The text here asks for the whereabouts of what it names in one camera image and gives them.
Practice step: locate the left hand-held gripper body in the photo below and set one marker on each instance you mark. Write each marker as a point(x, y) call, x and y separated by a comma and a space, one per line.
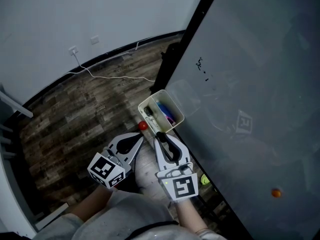
point(105, 170)

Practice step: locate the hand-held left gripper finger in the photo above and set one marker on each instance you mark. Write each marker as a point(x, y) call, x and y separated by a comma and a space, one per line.
point(113, 145)
point(136, 152)

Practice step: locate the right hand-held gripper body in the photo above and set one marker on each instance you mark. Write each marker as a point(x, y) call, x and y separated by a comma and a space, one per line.
point(182, 186)

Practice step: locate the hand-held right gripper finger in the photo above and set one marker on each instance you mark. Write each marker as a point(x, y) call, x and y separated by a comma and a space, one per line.
point(160, 159)
point(183, 152)

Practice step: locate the black marker pen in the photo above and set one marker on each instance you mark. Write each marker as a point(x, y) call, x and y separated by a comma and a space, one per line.
point(153, 124)

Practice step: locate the person's right forearm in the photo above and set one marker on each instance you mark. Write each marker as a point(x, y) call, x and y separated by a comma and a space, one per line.
point(190, 216)

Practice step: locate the person's left forearm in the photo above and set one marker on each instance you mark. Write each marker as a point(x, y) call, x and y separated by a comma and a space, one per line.
point(87, 204)

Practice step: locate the grey whiteboard panel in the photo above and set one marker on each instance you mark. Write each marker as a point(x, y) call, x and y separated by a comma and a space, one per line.
point(250, 109)

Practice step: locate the red round magnet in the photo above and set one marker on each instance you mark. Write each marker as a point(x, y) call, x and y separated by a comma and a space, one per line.
point(143, 126)

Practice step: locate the pink plastic item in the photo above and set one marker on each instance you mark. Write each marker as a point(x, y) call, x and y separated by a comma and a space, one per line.
point(171, 120)

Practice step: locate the small black object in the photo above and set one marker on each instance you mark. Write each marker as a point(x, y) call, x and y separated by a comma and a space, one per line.
point(149, 111)

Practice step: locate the blue plastic item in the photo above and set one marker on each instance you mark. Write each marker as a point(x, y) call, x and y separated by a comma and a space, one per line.
point(163, 109)

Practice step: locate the person's grey shirt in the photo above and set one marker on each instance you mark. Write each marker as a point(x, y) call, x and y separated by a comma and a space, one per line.
point(112, 219)

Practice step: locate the cream plastic holder box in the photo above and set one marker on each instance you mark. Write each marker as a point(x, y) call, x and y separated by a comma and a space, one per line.
point(175, 104)

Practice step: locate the orange round magnet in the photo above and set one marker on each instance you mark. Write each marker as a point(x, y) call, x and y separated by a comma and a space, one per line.
point(276, 193)

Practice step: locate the white desk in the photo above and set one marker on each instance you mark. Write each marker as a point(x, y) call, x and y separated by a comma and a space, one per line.
point(12, 209)

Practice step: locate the white wall socket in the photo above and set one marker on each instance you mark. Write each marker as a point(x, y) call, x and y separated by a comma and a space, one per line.
point(73, 50)
point(94, 39)

